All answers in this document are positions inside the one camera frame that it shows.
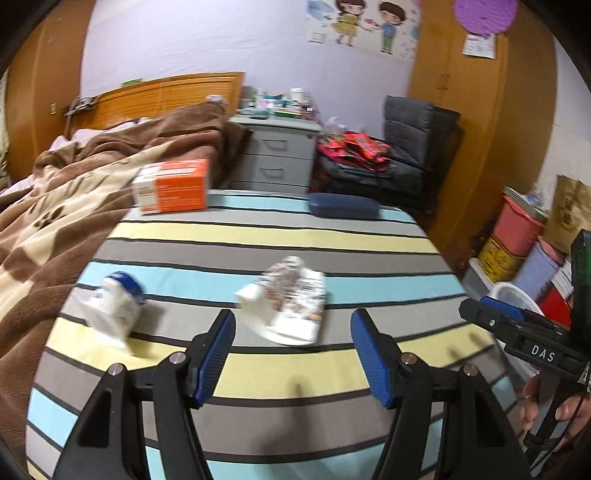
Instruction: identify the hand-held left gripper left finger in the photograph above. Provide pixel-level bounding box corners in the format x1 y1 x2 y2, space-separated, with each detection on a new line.
53 308 237 480

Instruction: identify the white plastic packet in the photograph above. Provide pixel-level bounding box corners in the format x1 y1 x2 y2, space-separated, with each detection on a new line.
235 255 331 345

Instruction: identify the orange and white box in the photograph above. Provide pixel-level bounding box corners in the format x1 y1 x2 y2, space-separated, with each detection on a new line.
131 158 212 215

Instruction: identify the brown paper bag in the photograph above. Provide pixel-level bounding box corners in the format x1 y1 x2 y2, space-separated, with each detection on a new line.
542 174 591 254

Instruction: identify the tall wooden wardrobe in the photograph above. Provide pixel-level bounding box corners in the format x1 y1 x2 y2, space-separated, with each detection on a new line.
409 0 557 273

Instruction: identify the purple round mat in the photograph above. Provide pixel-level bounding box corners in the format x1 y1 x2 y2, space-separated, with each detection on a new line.
452 0 519 35

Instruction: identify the striped bed sheet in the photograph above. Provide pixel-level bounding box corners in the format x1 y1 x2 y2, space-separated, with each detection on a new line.
25 189 518 480

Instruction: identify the red patterned bag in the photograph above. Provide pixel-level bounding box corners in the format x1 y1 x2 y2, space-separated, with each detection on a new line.
316 131 391 172

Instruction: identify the yellow printed box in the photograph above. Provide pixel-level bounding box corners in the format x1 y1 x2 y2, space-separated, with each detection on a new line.
478 234 527 283

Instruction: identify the clear plastic bag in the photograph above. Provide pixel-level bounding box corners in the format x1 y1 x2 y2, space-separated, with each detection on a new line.
323 115 356 139

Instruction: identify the blue-capped bottle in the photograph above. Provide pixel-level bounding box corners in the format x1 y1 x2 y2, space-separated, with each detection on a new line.
74 271 147 349

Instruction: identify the grey bedside cabinet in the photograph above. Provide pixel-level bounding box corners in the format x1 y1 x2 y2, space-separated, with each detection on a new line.
229 114 322 195

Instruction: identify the stack of papers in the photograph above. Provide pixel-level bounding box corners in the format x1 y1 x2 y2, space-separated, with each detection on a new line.
503 185 550 215

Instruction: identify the dark blue glasses case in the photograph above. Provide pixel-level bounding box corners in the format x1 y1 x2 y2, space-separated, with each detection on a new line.
308 192 379 220

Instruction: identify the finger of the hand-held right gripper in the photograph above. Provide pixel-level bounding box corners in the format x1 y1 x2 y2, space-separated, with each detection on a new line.
458 299 525 346
480 295 548 326

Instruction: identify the brown patterned blanket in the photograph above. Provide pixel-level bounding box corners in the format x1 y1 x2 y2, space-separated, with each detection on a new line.
0 100 252 365

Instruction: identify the person's right hand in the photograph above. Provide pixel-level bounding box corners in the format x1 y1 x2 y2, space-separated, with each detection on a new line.
523 375 591 455

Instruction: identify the pink plastic bucket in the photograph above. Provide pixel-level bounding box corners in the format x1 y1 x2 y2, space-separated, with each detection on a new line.
494 196 546 257

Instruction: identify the pink pillow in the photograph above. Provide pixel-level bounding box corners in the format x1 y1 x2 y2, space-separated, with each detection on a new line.
48 129 109 151

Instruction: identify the wall poster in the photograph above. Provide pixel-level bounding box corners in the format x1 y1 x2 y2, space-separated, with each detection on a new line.
307 0 421 63

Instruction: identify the pile of bottles and boxes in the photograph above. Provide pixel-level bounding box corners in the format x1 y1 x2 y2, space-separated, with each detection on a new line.
240 87 319 121

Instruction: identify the red box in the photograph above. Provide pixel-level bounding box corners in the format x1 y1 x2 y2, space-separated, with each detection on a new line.
538 286 573 326

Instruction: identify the pale purple plastic bin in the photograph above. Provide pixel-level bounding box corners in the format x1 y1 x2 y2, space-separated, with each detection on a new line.
512 240 566 301

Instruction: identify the grey padded cushion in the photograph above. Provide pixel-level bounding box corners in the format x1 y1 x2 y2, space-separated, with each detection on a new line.
384 95 460 162

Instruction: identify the white round trash bin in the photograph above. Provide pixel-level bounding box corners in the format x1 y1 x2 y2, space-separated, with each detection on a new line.
487 281 546 377

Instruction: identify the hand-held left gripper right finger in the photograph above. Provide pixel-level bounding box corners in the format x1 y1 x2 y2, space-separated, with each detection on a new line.
350 308 532 480

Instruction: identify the wooden headboard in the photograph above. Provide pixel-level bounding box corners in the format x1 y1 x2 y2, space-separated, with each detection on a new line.
65 71 245 132

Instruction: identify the black chair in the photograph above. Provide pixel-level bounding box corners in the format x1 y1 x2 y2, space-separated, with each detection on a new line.
318 95 465 213

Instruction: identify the white paper note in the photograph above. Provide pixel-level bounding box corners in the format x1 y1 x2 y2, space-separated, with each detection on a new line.
462 32 497 59

